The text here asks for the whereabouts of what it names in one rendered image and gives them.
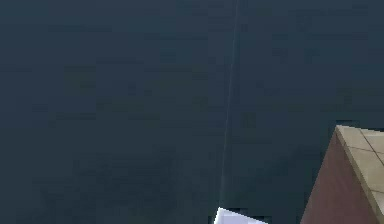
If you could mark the brown tiled-top counter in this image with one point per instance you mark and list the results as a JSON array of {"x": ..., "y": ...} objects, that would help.
[{"x": 346, "y": 180}]

